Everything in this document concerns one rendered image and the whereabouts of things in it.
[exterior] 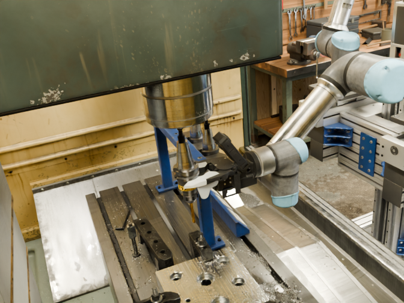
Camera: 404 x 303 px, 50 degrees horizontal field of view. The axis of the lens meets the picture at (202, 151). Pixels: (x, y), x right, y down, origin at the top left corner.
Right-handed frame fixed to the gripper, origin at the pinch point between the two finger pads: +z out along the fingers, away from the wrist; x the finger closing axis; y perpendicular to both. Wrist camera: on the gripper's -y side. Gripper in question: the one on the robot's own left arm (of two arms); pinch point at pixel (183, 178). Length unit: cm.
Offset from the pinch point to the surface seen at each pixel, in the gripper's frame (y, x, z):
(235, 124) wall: 35, 98, -66
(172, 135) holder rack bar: 6.2, 40.4, -12.2
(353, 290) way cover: 57, -6, -52
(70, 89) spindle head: -30.4, -11.4, 22.6
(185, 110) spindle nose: -20.0, -7.9, 0.4
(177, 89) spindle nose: -24.9, -7.7, 1.4
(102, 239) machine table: 39, 43, 18
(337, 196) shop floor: 128, 128, -164
